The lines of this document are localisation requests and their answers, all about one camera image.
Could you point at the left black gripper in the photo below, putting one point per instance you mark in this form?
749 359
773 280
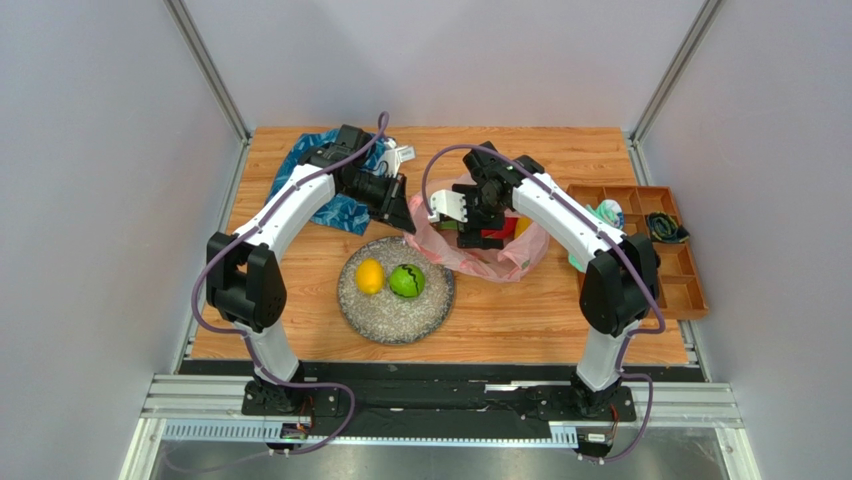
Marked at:
394 207

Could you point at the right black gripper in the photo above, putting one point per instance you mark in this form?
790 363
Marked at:
480 222

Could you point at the pink plastic bag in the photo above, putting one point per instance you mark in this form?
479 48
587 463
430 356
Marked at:
508 264

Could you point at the yellow fake lemon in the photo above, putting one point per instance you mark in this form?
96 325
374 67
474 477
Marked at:
370 276

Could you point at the red fake dragon fruit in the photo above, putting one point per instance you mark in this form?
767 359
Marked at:
506 232

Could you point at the fake mango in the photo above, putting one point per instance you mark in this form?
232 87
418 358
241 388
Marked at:
521 226

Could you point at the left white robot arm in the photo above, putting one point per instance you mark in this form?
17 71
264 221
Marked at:
242 278

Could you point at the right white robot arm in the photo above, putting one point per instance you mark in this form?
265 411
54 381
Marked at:
620 286

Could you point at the blue patterned cloth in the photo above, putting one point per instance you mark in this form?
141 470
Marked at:
342 213

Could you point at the speckled ceramic plate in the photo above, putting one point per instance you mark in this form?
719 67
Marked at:
384 317

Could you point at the green white sock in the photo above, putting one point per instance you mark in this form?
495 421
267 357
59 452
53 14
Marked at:
609 211

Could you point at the dark striped sock roll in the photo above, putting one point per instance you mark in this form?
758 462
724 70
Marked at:
664 228

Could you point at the brown compartment tray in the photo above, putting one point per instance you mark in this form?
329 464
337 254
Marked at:
681 293

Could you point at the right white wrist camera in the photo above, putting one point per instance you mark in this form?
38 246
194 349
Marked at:
447 203

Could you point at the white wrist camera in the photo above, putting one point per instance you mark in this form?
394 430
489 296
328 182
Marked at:
447 203
394 155

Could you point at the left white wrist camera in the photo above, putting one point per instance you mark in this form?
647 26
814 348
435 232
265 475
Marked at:
394 155

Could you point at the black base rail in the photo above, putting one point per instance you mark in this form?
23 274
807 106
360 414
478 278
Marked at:
440 401

